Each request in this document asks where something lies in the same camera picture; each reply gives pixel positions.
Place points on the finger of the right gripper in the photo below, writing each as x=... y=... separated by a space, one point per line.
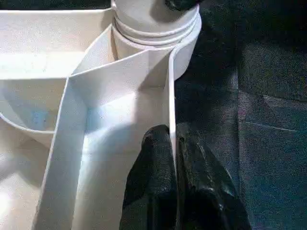
x=182 y=4

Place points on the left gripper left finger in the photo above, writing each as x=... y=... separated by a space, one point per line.
x=153 y=184

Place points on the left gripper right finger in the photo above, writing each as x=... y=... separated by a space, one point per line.
x=206 y=191

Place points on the white plastic table top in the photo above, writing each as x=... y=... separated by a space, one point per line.
x=72 y=83

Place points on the white plastic table leg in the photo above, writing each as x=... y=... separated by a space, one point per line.
x=144 y=21

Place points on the black mat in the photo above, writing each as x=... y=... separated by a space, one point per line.
x=251 y=119

